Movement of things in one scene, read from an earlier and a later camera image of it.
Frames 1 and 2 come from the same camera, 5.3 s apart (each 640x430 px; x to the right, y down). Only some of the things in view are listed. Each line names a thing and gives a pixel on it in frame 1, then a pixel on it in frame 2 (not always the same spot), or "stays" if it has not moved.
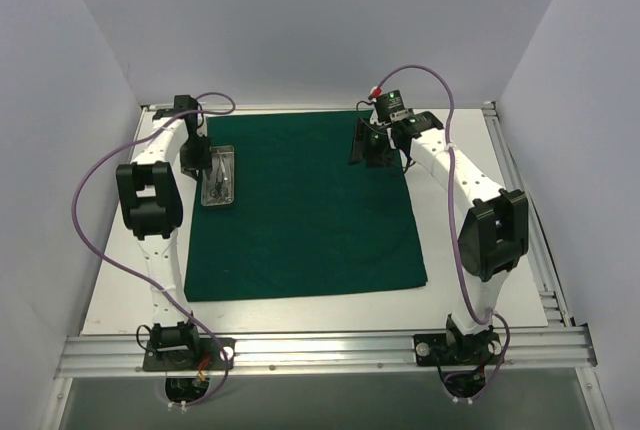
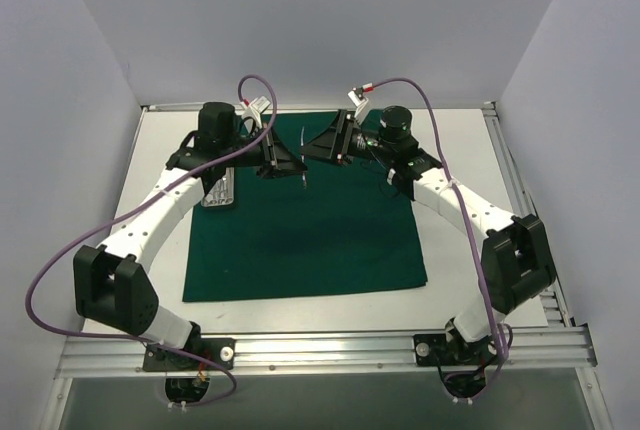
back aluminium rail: x=316 y=106 stays
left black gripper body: x=197 y=162 → x=269 y=151
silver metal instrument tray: x=219 y=187 stays
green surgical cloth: x=303 y=220 stays
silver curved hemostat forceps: x=224 y=192 stays
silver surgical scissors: x=221 y=192 → x=303 y=157
